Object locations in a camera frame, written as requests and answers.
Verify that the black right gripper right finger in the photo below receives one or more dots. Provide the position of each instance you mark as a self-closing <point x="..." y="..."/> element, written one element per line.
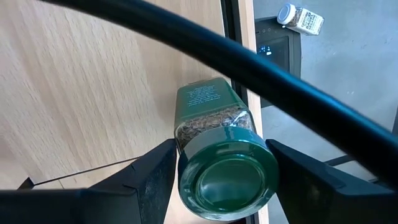
<point x="326" y="202"/>

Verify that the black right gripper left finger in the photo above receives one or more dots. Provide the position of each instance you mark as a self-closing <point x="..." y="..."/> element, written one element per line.
<point x="93" y="205"/>

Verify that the green lid herb jar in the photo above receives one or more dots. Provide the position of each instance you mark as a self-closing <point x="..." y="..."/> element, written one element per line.
<point x="227" y="183"/>

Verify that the black computer tower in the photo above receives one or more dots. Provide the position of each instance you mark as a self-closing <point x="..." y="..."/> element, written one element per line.
<point x="280" y="53"/>

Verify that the white lid seasoning jar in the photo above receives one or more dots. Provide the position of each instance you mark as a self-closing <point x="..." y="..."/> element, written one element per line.
<point x="303" y="20"/>

